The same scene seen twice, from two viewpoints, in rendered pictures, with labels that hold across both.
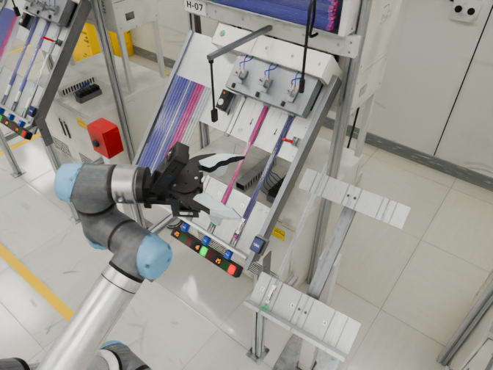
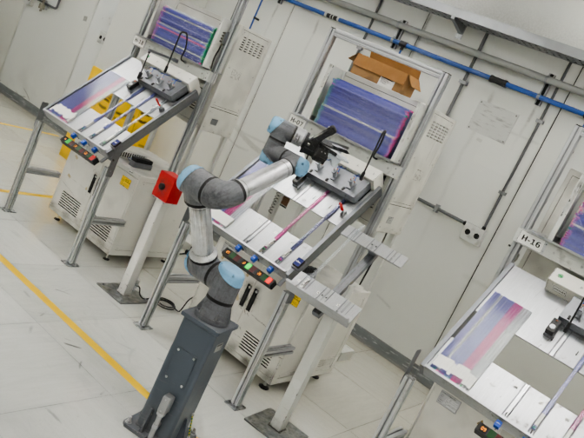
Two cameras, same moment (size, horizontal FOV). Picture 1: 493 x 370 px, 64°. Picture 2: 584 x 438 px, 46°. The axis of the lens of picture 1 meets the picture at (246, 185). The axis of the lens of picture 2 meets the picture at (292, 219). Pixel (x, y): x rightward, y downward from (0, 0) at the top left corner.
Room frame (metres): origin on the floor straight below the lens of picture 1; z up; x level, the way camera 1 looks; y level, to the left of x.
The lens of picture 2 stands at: (-2.23, 0.40, 1.56)
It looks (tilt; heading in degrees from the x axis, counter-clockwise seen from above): 11 degrees down; 354
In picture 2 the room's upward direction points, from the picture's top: 25 degrees clockwise
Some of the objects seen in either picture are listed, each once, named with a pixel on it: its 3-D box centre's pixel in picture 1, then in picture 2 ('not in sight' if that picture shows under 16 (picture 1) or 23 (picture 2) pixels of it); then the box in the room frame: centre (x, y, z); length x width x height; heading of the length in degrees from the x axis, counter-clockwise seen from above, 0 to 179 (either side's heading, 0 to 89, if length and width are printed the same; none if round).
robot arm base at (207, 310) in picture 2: not in sight; (215, 307); (0.41, 0.26, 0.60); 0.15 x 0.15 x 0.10
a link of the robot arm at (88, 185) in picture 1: (89, 183); (282, 129); (0.57, 0.30, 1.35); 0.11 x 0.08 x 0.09; 88
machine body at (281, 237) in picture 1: (270, 203); (275, 308); (1.59, -0.13, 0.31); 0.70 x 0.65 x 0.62; 52
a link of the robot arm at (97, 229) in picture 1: (106, 224); (275, 153); (0.56, 0.29, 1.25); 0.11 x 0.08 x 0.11; 53
